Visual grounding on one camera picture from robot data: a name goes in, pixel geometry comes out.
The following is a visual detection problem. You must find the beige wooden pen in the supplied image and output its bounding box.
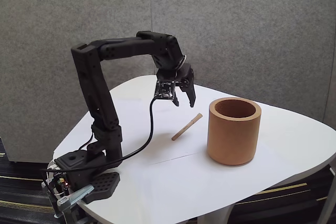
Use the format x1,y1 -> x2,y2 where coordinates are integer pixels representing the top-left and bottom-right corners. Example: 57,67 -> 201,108
171,113 -> 203,141

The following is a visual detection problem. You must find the brown cork pen holder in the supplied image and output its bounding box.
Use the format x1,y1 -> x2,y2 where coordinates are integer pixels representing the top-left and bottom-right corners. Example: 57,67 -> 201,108
206,97 -> 263,166

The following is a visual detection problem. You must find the white table leg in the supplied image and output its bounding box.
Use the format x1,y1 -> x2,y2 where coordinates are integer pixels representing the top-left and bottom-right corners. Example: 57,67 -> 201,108
317,165 -> 336,224
196,202 -> 234,224

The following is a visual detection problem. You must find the metal table clamp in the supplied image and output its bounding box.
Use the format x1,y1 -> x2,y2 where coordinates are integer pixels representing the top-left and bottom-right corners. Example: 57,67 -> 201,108
41,184 -> 95,224

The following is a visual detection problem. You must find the white servo wire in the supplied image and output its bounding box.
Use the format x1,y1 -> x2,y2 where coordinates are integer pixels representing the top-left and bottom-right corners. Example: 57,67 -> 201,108
176,55 -> 187,71

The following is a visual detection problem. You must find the gripper camera circuit board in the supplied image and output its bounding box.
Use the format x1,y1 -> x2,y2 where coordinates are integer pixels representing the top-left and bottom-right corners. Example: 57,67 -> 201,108
153,79 -> 176,101

